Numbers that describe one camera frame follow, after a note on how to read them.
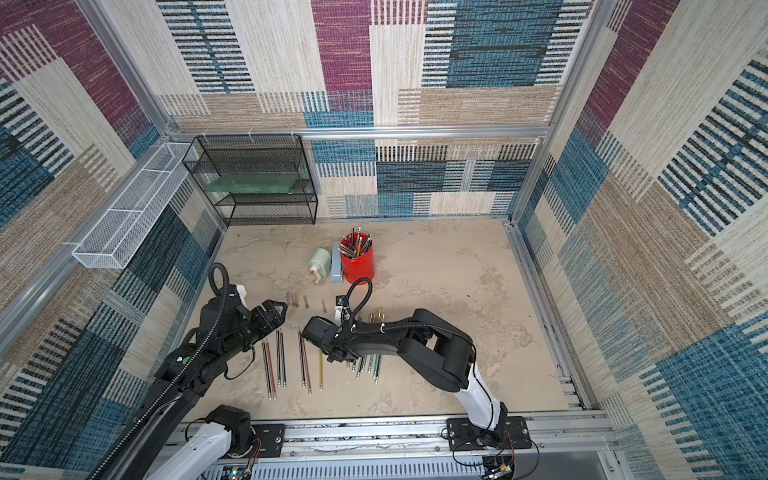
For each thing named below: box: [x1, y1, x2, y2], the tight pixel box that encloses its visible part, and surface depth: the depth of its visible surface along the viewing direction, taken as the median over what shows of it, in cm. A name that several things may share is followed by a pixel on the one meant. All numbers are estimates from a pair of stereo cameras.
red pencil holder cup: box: [338, 232, 375, 284], surface depth 96 cm
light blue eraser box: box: [330, 241, 343, 283], surface depth 102 cm
